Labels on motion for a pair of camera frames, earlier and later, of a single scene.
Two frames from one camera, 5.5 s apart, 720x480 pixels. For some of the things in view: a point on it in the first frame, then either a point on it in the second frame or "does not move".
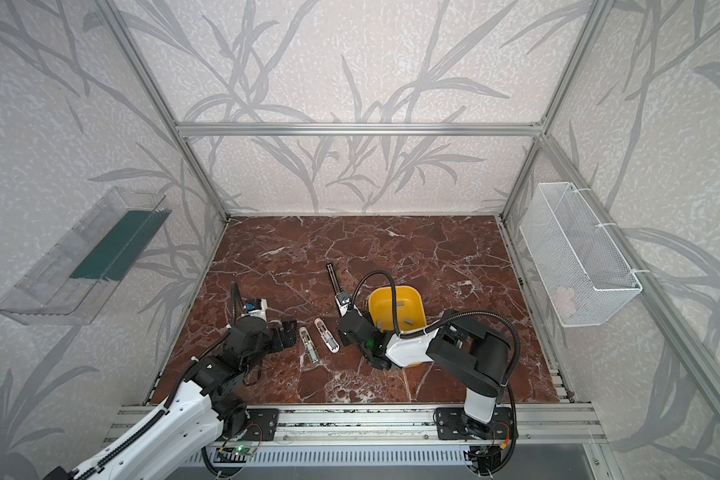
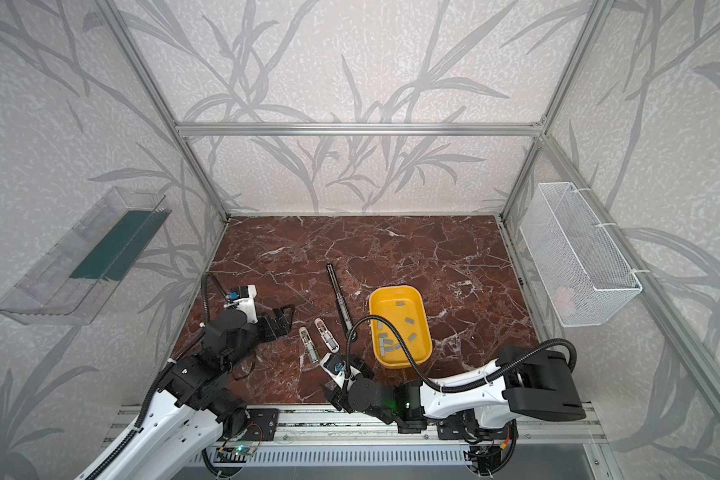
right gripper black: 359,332 to 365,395
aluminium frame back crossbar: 359,129 does not move
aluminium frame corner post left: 119,24 does not move
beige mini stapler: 309,345 does not move
